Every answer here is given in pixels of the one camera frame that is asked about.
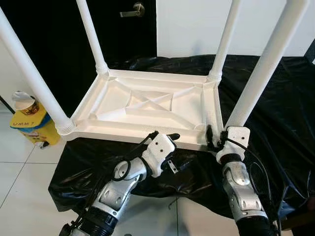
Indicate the black plastic table sheet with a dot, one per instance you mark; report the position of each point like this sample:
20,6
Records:
275,98

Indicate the black door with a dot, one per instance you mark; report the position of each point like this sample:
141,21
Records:
123,49

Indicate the yellow blue cardboard box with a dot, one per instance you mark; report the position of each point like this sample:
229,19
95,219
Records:
29,129

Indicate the white brown paper cup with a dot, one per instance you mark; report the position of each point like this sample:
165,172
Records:
24,103

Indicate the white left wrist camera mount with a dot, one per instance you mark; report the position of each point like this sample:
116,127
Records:
158,150

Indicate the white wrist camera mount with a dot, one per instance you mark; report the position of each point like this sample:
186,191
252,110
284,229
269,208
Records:
158,150
236,137

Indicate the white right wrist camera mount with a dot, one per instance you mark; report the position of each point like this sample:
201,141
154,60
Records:
236,137

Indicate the dark grey wall post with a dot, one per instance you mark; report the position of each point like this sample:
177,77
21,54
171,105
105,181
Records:
310,51

